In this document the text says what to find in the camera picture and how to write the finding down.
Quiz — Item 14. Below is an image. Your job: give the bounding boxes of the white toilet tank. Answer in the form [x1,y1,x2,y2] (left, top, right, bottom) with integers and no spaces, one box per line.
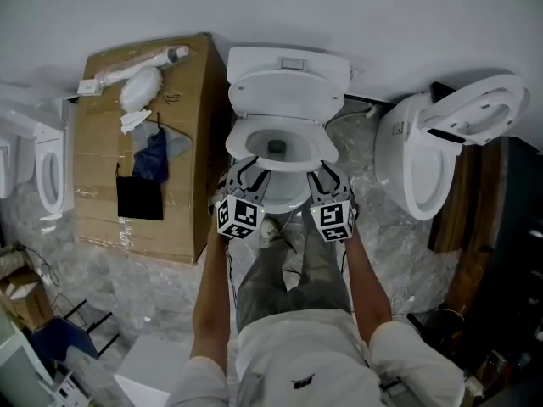
[226,47,352,97]

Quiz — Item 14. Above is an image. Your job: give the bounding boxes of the white flat board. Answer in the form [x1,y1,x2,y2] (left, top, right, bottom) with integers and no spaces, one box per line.
[113,335,191,407]

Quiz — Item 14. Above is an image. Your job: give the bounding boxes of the person's white shoe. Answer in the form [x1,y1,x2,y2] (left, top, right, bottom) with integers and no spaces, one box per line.
[258,216,284,249]

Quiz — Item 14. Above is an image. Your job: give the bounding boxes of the wrapped white tube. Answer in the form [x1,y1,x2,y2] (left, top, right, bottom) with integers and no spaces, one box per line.
[93,45,191,87]

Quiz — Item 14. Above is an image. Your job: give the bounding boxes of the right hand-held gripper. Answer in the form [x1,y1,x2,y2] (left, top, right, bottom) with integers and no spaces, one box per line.
[306,159,357,243]

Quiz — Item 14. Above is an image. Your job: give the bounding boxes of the blue cloth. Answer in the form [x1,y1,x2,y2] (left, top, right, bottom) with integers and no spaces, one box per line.
[132,127,171,185]

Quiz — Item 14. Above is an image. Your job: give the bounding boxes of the chrome flush button plate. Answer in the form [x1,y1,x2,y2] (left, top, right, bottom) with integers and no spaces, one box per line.
[278,57,308,72]

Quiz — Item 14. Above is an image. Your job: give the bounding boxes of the white toilet bowl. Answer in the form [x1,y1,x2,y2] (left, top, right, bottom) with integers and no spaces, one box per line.
[224,114,340,215]

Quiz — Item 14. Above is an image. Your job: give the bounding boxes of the white toilet with raised lid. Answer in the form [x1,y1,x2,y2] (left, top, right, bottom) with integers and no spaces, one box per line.
[373,73,532,222]

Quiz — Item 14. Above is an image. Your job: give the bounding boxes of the person's white shirt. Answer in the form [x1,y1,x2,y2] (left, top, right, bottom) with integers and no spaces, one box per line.
[168,309,467,407]

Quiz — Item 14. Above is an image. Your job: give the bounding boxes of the white water hose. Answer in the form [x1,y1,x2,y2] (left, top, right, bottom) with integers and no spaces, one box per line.
[337,101,378,121]

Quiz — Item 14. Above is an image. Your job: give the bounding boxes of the small white box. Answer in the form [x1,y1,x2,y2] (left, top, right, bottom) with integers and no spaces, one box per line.
[77,79,104,98]

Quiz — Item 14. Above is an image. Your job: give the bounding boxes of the large cardboard box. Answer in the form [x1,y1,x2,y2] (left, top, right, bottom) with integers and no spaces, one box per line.
[73,31,232,266]

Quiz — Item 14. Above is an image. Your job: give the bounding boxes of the black cable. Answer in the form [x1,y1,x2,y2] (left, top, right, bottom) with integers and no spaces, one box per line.
[225,238,239,315]

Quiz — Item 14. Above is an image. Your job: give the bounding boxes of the white cable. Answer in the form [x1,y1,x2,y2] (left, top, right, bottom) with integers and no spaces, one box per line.
[389,287,416,314]

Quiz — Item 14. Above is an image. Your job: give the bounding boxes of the crumpled white paper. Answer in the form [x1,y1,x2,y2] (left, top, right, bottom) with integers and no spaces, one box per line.
[120,109,153,136]

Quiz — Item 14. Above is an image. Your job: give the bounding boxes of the grey cloth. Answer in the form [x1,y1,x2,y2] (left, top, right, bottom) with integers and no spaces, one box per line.
[134,120,193,159]

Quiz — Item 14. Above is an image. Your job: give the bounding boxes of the person's grey trousers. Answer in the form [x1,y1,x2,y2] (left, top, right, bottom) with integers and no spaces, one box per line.
[235,208,354,335]

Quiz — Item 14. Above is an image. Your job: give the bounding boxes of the person's right forearm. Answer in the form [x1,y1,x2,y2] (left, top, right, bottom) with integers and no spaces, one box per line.
[339,226,394,355]

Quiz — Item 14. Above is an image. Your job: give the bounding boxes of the blue chair with black legs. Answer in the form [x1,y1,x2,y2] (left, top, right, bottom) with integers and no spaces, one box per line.
[31,298,121,363]

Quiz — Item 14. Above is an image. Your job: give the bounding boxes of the person's left forearm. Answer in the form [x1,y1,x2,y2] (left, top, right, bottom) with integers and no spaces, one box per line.
[191,222,232,372]

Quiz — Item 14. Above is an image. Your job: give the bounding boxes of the black pouch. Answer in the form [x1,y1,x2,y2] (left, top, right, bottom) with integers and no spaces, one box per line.
[115,175,165,222]

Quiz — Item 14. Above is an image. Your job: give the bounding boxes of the small cardboard box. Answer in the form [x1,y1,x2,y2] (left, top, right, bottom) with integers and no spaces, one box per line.
[0,268,55,332]

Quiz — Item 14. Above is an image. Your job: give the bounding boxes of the white toilet seat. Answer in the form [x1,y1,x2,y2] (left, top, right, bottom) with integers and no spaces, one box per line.
[227,72,345,123]

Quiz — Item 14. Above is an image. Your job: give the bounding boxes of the white ceramic fixture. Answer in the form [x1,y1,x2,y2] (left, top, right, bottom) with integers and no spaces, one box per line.
[0,110,36,199]

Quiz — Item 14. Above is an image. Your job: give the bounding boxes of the white toilet with narrow seat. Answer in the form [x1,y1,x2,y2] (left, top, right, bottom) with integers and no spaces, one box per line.
[32,120,76,222]

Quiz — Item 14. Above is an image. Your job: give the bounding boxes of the brown wooden panel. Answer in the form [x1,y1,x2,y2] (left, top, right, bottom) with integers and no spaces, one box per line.
[427,137,508,315]

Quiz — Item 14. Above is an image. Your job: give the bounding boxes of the white plastic bag bundle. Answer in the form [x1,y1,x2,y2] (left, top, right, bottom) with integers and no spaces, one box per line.
[119,65,165,114]

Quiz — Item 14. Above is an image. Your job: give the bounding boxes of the black round bin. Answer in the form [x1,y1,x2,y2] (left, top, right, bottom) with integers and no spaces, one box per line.
[423,309,467,358]

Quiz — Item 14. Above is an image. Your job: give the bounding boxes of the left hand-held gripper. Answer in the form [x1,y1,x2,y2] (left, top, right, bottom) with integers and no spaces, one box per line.
[214,155,273,241]

